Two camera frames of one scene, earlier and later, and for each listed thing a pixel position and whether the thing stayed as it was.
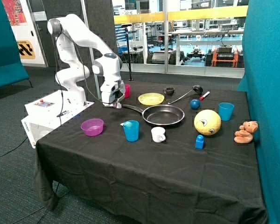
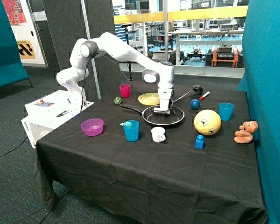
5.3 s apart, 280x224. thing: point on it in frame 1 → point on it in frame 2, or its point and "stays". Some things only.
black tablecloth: [172, 153] stays
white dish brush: [117, 105] → [162, 113]
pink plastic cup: [127, 91] stays
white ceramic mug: [157, 134] stays
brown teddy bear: [245, 135] stays
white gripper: [112, 91] → [164, 95]
